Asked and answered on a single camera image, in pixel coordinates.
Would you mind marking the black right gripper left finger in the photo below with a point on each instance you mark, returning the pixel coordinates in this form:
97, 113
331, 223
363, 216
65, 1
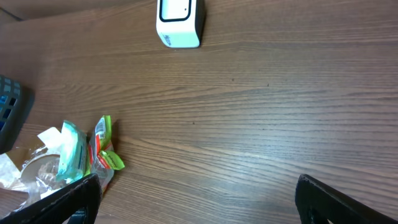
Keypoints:
78, 202

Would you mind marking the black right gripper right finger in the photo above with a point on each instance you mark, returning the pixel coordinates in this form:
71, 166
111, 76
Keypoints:
317, 202

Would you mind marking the light teal snack packet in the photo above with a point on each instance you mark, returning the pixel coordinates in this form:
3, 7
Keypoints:
73, 153

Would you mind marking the green snack packet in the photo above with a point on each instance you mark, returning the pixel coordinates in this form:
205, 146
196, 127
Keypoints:
102, 159

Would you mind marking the beige brown Pantree snack bag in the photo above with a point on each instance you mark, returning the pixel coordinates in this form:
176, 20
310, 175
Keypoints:
28, 172

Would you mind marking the white barcode scanner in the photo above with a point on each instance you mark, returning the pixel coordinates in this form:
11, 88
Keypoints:
179, 23

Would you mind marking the grey plastic mesh basket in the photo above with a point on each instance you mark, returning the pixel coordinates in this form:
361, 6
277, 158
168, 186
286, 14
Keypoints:
16, 103

